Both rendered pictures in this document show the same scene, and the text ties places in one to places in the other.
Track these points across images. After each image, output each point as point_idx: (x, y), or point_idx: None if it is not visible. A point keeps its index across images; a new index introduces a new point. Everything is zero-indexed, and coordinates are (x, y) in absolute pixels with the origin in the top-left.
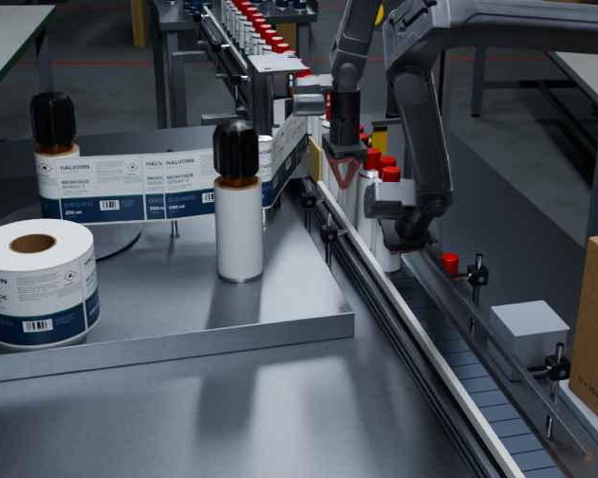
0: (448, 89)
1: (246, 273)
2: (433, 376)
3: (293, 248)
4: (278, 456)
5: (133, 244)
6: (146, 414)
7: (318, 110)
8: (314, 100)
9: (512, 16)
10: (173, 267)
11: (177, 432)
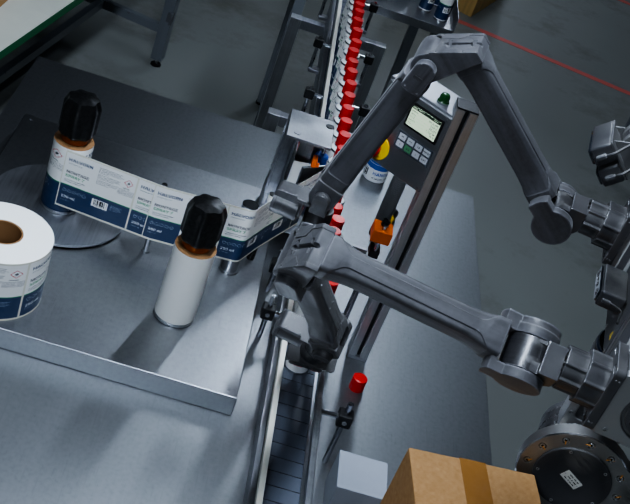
0: (417, 240)
1: (174, 320)
2: (254, 488)
3: (233, 310)
4: (98, 496)
5: (106, 244)
6: (24, 412)
7: (289, 216)
8: (289, 206)
9: (373, 280)
10: (122, 284)
11: (37, 439)
